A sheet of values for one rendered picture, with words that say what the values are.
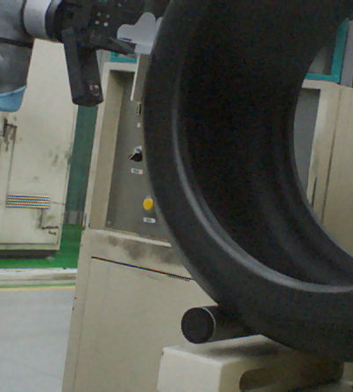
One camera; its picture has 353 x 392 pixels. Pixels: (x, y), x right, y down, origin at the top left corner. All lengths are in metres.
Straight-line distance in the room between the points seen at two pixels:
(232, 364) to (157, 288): 0.93
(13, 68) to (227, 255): 0.53
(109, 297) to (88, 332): 0.10
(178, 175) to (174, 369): 0.24
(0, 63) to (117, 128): 0.78
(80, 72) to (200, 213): 0.35
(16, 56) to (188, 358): 0.56
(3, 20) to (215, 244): 0.54
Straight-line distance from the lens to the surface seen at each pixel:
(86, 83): 1.50
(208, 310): 1.28
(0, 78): 1.60
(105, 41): 1.45
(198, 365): 1.28
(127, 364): 2.26
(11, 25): 1.60
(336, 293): 1.16
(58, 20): 1.54
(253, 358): 1.33
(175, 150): 1.27
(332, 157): 2.07
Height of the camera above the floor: 1.12
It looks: 3 degrees down
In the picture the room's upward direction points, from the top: 8 degrees clockwise
